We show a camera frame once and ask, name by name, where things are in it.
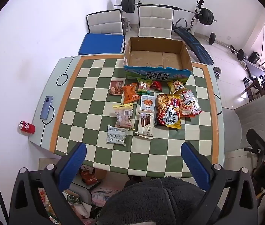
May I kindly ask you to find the brown snack packet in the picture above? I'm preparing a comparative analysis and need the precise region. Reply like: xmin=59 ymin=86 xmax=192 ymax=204
xmin=110 ymin=80 xmax=124 ymax=96

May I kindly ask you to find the white blue snack packet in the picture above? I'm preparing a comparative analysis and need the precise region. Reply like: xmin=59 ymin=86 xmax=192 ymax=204
xmin=140 ymin=95 xmax=156 ymax=112

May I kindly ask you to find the grey smartphone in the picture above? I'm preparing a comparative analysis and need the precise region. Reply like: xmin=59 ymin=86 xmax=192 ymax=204
xmin=40 ymin=96 xmax=54 ymax=120

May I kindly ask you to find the colourful candy bag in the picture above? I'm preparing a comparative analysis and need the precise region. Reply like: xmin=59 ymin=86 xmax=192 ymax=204
xmin=137 ymin=80 xmax=152 ymax=96

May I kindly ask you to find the red white sausage packet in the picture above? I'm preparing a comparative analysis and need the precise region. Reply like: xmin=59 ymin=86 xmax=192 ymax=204
xmin=182 ymin=89 xmax=203 ymax=117

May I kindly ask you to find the white chocolate stick box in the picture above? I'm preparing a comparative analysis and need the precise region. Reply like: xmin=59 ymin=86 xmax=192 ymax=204
xmin=135 ymin=111 xmax=158 ymax=140

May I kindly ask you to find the yellow panda snack packet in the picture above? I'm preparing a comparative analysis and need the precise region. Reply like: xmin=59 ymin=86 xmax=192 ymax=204
xmin=167 ymin=80 xmax=186 ymax=94

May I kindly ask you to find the cardboard box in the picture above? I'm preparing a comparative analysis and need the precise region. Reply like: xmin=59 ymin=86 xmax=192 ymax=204
xmin=123 ymin=37 xmax=193 ymax=86

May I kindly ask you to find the large yellow red chips bag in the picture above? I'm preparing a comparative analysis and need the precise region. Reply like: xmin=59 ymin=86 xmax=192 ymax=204
xmin=155 ymin=93 xmax=182 ymax=129

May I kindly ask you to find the white swivel chair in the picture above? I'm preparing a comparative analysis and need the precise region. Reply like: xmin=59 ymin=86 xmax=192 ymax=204
xmin=222 ymin=96 xmax=265 ymax=153

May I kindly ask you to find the black blue sit-up bench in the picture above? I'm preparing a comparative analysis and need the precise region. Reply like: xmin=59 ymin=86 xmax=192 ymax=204
xmin=172 ymin=18 xmax=214 ymax=66

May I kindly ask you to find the white padded chair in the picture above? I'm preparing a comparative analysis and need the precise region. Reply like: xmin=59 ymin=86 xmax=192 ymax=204
xmin=138 ymin=6 xmax=174 ymax=39
xmin=86 ymin=9 xmax=126 ymax=36

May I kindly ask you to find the small black barbell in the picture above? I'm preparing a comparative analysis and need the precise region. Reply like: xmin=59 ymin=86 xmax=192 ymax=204
xmin=208 ymin=32 xmax=245 ymax=61

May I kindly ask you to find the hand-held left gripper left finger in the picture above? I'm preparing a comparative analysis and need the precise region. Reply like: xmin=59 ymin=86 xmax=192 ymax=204
xmin=8 ymin=142 xmax=87 ymax=225

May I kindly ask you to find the red triangular snack packet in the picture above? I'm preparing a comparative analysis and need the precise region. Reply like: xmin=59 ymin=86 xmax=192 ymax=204
xmin=150 ymin=80 xmax=163 ymax=92

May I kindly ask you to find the person's grey fleece clothing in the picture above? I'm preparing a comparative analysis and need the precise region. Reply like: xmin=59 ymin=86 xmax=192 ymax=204
xmin=97 ymin=176 xmax=220 ymax=225

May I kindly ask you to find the red soda can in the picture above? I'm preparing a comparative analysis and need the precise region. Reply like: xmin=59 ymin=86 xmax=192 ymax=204
xmin=19 ymin=120 xmax=36 ymax=135

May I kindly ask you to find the orange panda snack packet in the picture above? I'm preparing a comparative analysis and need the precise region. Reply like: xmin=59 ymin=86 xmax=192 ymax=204
xmin=178 ymin=99 xmax=196 ymax=118

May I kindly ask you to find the pink bread packet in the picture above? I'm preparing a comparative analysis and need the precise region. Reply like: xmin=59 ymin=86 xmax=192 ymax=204
xmin=113 ymin=103 xmax=135 ymax=130

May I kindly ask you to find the white barbell rack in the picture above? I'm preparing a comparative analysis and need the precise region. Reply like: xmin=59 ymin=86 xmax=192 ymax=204
xmin=135 ymin=0 xmax=207 ymax=36

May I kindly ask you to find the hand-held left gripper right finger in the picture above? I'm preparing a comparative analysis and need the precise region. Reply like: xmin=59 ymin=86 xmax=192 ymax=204
xmin=180 ymin=142 xmax=258 ymax=225

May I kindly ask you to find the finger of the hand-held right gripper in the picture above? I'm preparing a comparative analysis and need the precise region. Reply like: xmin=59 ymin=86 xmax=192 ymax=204
xmin=244 ymin=128 xmax=265 ymax=167

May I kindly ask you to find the blue flat box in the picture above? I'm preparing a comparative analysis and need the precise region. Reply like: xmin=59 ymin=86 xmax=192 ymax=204
xmin=78 ymin=33 xmax=126 ymax=56

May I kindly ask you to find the white wafer packet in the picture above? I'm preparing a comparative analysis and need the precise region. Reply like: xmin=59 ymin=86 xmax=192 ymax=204
xmin=106 ymin=124 xmax=129 ymax=147

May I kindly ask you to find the green white checkered table mat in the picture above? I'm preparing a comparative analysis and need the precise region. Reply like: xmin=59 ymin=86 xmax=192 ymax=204
xmin=49 ymin=56 xmax=219 ymax=177

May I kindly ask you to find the small red packet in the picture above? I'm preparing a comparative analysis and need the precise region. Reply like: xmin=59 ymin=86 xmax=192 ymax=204
xmin=81 ymin=170 xmax=98 ymax=185

